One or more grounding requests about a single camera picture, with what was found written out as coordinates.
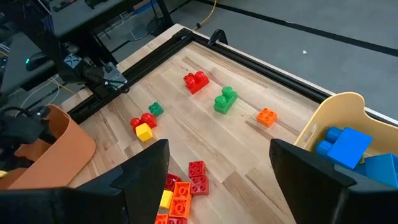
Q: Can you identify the blue large stud block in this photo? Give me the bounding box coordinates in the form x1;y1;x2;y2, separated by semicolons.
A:
315;126;374;170
354;152;398;189

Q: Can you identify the green large stud block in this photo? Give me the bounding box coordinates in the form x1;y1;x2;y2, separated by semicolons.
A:
213;86;239;115

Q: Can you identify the green small stud block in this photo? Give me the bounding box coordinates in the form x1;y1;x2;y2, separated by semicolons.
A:
147;101;165;118

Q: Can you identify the yellow plain cube block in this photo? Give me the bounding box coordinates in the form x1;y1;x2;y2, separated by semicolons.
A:
135;123;154;142
159;190;174;210

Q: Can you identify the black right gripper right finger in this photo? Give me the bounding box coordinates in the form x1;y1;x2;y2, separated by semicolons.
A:
269;139;398;224

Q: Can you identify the yellow floor cable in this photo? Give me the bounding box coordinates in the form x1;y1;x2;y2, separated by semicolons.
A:
192;0;218;30

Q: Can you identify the orange plastic bin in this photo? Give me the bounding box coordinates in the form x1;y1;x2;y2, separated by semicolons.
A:
0;104;97;190

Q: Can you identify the black computer mouse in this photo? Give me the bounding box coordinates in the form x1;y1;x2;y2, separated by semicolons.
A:
25;51;55;72

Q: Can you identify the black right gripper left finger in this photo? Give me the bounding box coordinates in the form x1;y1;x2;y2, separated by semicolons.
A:
0;139;170;224

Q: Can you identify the red large stud block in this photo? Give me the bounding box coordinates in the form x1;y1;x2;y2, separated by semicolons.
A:
129;112;158;133
182;70;210;95

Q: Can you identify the yellow plastic bin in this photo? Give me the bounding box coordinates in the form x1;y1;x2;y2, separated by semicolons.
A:
294;91;398;187

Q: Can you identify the dark red small stud block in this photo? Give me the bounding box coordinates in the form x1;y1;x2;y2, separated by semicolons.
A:
164;173;183;192

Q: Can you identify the black frame clamp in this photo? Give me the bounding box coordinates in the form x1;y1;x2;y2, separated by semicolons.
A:
206;29;229;46

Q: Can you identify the black aluminium table frame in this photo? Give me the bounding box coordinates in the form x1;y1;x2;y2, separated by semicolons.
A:
67;27;335;125

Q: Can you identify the dark grey side desk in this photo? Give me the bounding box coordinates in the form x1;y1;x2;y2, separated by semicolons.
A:
0;0;175;97

